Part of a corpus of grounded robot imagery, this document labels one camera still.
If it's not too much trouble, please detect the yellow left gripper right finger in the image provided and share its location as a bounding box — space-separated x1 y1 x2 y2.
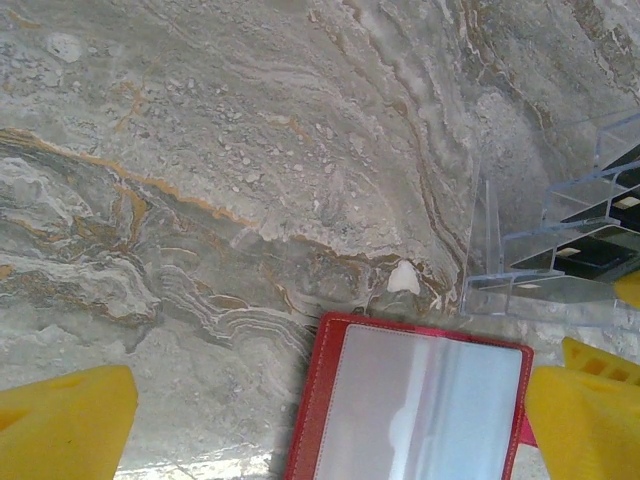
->
524 367 640 480

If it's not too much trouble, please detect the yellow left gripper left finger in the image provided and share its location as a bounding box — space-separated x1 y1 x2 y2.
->
0 364 139 480

